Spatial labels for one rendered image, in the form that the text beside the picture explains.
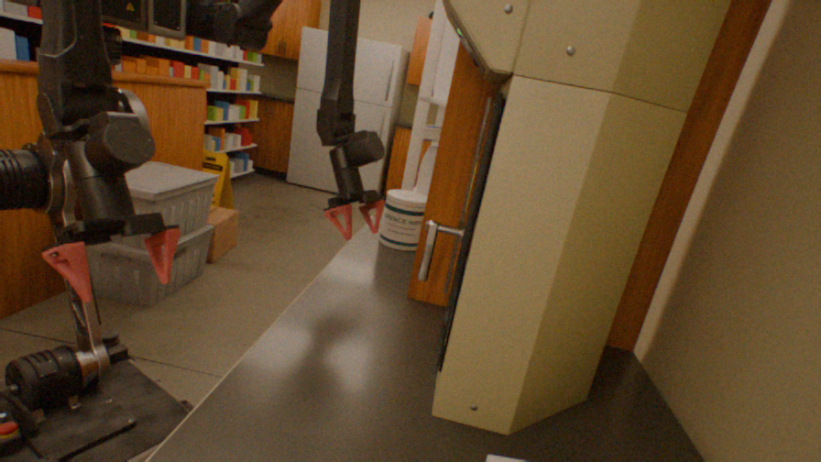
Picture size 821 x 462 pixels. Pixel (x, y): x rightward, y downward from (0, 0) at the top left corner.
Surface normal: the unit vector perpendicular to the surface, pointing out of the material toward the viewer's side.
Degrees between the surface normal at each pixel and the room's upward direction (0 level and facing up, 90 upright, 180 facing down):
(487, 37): 90
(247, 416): 0
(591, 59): 90
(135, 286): 96
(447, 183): 90
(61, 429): 0
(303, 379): 0
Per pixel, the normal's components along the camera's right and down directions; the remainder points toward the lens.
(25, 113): 0.97, 0.22
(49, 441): 0.18, -0.94
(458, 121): -0.14, 0.26
